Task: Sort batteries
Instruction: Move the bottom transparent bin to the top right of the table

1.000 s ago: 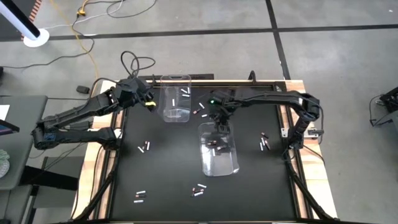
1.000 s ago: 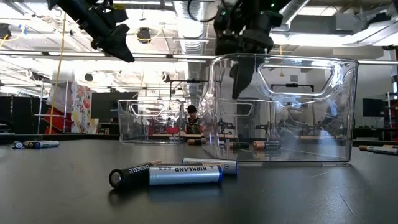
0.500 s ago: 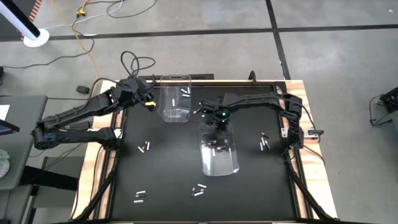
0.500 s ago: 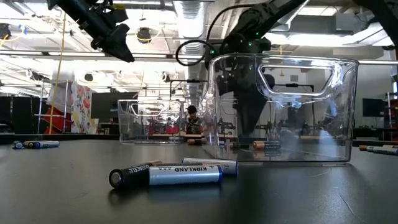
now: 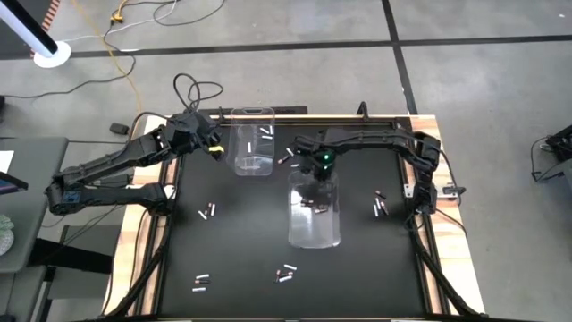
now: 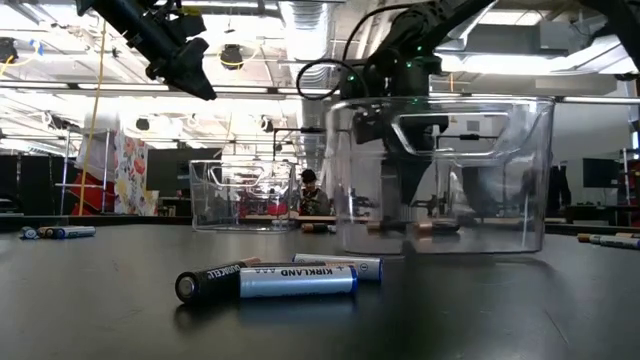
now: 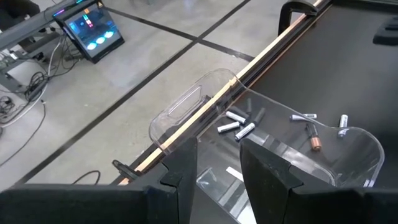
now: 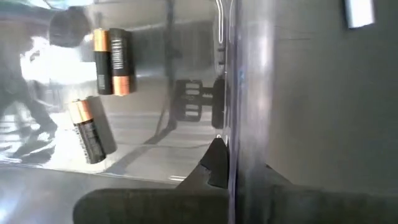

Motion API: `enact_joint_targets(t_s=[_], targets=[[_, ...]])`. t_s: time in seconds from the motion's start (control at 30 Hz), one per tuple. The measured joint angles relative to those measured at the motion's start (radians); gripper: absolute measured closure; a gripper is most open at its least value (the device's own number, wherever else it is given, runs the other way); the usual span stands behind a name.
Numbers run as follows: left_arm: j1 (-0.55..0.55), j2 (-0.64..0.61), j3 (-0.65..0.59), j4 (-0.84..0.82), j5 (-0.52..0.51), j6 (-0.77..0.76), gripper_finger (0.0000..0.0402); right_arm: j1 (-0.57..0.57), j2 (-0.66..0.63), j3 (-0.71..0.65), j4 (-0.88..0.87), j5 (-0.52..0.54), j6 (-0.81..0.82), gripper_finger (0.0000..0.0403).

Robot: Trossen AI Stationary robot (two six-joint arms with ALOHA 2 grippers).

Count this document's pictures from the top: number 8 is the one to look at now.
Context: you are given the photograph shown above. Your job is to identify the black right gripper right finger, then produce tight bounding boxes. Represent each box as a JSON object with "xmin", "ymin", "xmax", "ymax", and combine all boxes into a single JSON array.
[{"xmin": 264, "ymin": 164, "xmax": 398, "ymax": 224}]

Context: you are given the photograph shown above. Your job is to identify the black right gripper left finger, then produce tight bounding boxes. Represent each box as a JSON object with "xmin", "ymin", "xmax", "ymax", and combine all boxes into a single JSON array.
[{"xmin": 177, "ymin": 136, "xmax": 231, "ymax": 190}]

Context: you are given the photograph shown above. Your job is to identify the black table mat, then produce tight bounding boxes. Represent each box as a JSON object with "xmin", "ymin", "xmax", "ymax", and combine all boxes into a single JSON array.
[{"xmin": 0, "ymin": 0, "xmax": 398, "ymax": 224}]

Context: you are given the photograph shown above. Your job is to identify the white Kirkland AAA battery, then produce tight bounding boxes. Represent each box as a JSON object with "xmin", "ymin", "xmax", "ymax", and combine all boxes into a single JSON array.
[{"xmin": 344, "ymin": 0, "xmax": 376, "ymax": 29}]

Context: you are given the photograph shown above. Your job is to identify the black copper Duracell battery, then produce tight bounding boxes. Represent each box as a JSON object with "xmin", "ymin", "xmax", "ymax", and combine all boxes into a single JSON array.
[
  {"xmin": 67, "ymin": 98, "xmax": 108, "ymax": 165},
  {"xmin": 93, "ymin": 27, "xmax": 113, "ymax": 96},
  {"xmin": 108, "ymin": 27, "xmax": 131, "ymax": 96}
]

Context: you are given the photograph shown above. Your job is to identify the clear plastic bin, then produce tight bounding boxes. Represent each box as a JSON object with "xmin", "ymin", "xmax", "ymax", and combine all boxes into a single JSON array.
[{"xmin": 0, "ymin": 0, "xmax": 280, "ymax": 187}]

